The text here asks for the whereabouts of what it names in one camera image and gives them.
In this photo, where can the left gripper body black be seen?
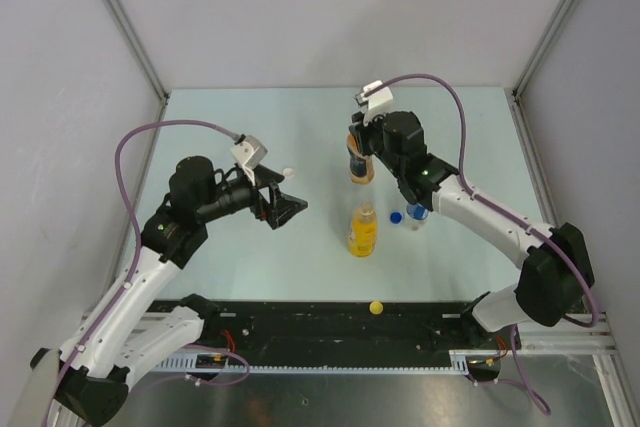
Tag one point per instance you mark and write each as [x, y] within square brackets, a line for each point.
[260, 206]

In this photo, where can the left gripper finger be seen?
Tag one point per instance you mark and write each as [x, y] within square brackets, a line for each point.
[283, 208]
[270, 180]

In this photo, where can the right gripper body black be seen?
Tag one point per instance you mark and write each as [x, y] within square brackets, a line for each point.
[369, 138]

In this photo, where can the orange juice bottle white cap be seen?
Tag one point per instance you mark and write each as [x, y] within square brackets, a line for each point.
[361, 168]

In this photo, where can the yellow juice bottle yellow cap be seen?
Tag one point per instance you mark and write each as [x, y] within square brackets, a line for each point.
[363, 230]

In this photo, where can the clear water bottle blue label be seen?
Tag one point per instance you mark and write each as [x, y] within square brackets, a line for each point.
[416, 216]

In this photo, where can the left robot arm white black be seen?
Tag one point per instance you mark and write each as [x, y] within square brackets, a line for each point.
[99, 365]

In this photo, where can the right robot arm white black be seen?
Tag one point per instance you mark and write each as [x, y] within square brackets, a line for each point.
[555, 270]

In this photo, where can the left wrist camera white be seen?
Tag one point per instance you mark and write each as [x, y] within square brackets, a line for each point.
[248, 153]

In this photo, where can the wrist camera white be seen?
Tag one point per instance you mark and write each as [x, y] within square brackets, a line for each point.
[374, 100]
[248, 153]

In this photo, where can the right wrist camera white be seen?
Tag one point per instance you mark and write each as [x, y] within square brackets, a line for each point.
[374, 100]

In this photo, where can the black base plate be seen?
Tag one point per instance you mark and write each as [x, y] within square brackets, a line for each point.
[343, 333]

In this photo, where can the grey slotted cable duct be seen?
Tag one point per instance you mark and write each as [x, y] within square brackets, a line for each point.
[208, 363]

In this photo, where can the left aluminium corner post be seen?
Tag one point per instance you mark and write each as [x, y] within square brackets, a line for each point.
[124, 25]

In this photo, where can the aluminium corner post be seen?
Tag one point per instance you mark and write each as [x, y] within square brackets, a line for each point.
[124, 25]
[554, 27]

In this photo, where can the right aluminium corner post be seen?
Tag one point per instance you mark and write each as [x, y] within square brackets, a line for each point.
[554, 27]

